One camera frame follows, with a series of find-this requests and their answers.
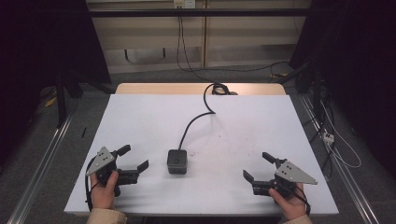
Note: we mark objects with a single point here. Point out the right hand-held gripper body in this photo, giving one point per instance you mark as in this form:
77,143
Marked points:
289,175

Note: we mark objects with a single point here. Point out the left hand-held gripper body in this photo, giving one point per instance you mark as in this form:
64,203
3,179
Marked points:
102,161

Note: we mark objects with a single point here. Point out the person's right hand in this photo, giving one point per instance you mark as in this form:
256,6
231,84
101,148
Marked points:
291,207

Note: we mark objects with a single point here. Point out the person's left hand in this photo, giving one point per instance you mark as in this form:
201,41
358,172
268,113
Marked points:
102,194

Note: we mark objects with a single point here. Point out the black cube device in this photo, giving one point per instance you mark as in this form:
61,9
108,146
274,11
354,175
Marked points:
177,161

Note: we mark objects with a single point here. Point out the white table mat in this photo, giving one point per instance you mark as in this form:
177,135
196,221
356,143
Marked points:
214,186

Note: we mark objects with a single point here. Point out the small black floor object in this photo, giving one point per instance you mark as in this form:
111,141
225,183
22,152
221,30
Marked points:
83,132

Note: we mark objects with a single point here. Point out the white power strip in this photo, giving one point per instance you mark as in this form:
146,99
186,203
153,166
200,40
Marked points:
328,138

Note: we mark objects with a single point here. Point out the black metal stand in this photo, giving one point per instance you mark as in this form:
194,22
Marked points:
61,99

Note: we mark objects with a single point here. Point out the yellow floor tape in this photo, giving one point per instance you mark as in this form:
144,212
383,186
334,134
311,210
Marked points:
50,101

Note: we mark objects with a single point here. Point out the black curtain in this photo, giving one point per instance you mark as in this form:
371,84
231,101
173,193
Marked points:
43,46
358,62

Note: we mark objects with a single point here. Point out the black horizontal bar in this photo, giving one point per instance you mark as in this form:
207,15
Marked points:
199,12

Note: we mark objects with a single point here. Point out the aluminium floor rail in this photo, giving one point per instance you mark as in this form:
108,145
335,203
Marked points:
40,174
342,174

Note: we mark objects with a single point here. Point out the white wall socket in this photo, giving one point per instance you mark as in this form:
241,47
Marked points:
184,3

